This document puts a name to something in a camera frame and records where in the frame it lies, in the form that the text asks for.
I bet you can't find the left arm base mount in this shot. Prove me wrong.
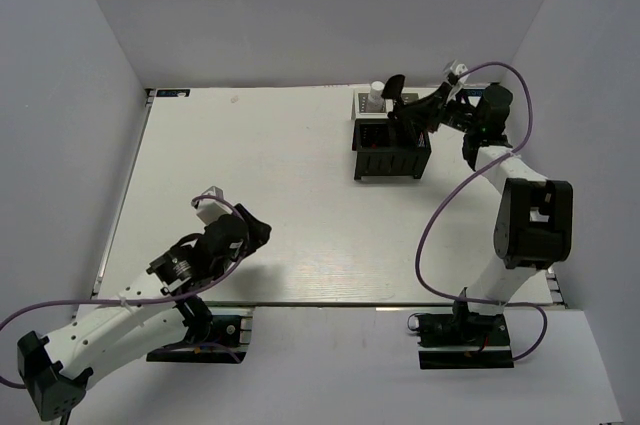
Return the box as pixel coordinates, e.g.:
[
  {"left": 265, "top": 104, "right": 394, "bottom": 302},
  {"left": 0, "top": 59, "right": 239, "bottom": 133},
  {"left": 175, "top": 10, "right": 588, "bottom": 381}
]
[{"left": 146, "top": 308, "right": 254, "bottom": 365}]

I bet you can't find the blue label sticker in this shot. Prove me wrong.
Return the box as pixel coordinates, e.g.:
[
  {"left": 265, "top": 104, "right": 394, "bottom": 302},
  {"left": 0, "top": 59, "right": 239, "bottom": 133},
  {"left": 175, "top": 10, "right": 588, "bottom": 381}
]
[
  {"left": 155, "top": 89, "right": 191, "bottom": 98},
  {"left": 464, "top": 88, "right": 483, "bottom": 97}
]

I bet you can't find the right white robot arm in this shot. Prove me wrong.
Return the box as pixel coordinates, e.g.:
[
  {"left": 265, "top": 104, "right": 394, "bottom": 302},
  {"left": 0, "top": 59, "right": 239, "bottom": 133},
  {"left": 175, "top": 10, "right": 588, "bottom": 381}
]
[{"left": 389, "top": 83, "right": 573, "bottom": 345}]

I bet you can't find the blue label sticker right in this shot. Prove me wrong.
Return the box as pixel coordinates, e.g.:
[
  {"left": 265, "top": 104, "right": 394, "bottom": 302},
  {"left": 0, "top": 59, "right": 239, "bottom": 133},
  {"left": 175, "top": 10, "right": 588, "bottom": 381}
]
[{"left": 464, "top": 88, "right": 483, "bottom": 97}]

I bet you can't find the white bottle blue liquid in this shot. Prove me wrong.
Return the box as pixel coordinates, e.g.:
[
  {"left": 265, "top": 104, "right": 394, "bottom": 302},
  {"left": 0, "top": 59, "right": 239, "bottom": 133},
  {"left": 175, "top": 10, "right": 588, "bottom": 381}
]
[{"left": 365, "top": 81, "right": 386, "bottom": 113}]

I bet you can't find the white makeup organizer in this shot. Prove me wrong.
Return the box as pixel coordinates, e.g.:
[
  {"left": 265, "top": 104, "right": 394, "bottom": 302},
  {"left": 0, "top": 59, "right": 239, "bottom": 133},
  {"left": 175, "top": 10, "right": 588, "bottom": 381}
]
[{"left": 351, "top": 90, "right": 393, "bottom": 120}]

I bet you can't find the black makeup organizer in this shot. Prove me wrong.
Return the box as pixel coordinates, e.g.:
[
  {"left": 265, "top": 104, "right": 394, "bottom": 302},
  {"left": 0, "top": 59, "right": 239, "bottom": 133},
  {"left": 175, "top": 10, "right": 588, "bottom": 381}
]
[{"left": 352, "top": 119, "right": 432, "bottom": 180}]

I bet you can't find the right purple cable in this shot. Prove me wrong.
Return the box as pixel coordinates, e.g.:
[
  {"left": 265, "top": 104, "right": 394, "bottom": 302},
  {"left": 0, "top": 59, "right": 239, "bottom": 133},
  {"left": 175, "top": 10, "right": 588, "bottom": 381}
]
[{"left": 407, "top": 61, "right": 549, "bottom": 364}]

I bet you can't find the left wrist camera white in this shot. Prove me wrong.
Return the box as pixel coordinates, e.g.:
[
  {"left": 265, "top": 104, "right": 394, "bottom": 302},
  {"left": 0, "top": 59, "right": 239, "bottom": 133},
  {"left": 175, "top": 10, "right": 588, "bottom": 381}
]
[{"left": 191, "top": 186, "right": 232, "bottom": 226}]

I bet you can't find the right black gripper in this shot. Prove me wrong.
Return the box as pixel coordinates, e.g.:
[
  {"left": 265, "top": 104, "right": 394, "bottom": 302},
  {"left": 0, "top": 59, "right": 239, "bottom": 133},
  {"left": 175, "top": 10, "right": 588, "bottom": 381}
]
[{"left": 400, "top": 81, "right": 482, "bottom": 134}]

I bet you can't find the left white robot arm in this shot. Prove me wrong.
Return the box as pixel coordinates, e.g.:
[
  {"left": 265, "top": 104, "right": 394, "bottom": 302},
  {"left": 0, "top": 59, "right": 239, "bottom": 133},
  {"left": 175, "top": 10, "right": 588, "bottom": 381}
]
[{"left": 17, "top": 199, "right": 272, "bottom": 422}]

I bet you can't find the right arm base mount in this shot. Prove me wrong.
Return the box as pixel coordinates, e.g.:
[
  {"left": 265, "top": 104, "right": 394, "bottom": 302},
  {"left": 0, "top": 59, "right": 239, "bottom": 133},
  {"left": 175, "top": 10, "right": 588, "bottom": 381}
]
[{"left": 407, "top": 313, "right": 514, "bottom": 370}]

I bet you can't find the purple cable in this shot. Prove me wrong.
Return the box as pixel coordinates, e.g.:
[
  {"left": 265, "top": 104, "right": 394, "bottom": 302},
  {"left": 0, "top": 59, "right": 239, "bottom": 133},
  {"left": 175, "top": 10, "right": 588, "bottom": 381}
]
[
  {"left": 0, "top": 196, "right": 246, "bottom": 389},
  {"left": 407, "top": 61, "right": 549, "bottom": 364}
]

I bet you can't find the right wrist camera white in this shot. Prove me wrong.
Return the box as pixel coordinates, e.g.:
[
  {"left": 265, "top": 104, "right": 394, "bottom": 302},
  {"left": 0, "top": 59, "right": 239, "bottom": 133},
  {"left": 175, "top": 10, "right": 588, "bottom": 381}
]
[{"left": 443, "top": 60, "right": 468, "bottom": 92}]

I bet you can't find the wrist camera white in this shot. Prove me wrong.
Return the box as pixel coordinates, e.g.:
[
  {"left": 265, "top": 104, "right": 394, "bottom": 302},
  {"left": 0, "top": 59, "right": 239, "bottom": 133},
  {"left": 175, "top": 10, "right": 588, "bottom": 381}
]
[
  {"left": 191, "top": 186, "right": 232, "bottom": 226},
  {"left": 443, "top": 60, "right": 468, "bottom": 92}
]

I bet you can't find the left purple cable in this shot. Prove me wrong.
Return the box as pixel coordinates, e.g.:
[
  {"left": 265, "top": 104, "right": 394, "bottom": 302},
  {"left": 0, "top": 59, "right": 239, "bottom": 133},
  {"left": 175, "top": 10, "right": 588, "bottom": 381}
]
[{"left": 0, "top": 196, "right": 246, "bottom": 389}]

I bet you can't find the blue label sticker left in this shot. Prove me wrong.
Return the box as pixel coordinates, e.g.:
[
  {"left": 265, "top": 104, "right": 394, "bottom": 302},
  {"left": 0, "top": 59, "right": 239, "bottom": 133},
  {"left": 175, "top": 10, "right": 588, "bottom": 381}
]
[{"left": 155, "top": 89, "right": 191, "bottom": 98}]

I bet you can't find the black powder brush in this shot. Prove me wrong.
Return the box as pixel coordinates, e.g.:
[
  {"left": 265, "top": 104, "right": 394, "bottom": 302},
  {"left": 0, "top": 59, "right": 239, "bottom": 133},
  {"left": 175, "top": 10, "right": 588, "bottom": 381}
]
[{"left": 382, "top": 74, "right": 406, "bottom": 117}]

